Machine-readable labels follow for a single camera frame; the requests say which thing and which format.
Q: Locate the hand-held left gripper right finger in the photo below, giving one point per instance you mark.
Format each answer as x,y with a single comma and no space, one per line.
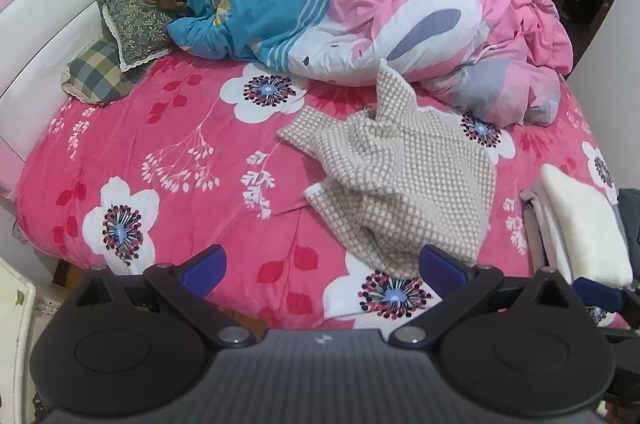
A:
442,266

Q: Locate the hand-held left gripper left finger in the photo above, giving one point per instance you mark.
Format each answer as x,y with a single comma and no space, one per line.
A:
205,266

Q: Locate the beige houndstooth jacket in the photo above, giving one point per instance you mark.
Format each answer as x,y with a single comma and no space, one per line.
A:
400,164

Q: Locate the white fleece folded garment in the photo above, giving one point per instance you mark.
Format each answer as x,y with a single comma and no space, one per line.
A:
580,224

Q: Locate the pink floral bed sheet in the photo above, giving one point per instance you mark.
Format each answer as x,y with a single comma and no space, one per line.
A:
175,114

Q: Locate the white cabinet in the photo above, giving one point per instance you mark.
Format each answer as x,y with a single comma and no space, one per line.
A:
15,329

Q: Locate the plaid pillow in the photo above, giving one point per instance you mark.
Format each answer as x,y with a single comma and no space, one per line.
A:
97,72

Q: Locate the grey patterned cloth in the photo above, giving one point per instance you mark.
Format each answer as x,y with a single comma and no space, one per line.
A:
132,19

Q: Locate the white and pink headboard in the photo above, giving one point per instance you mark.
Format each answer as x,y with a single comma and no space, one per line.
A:
50,4

